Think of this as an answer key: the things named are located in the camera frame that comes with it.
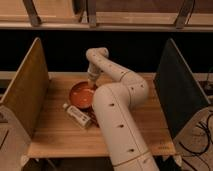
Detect orange ceramic bowl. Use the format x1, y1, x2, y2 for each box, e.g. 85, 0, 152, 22
69, 81, 97, 109

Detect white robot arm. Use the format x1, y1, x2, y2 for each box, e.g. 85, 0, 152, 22
86, 48, 160, 171

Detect brown snack wrapper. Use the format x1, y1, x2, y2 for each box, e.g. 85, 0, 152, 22
88, 112, 99, 127

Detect white tube bottle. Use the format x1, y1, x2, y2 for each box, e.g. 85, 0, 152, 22
63, 103, 92, 128

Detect right dark side panel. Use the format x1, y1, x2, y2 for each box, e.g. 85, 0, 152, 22
154, 38, 210, 138

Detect left wooden side panel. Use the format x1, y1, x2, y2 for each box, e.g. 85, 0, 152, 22
0, 38, 49, 140

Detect black floor cables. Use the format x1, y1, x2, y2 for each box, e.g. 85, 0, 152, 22
178, 111, 213, 171

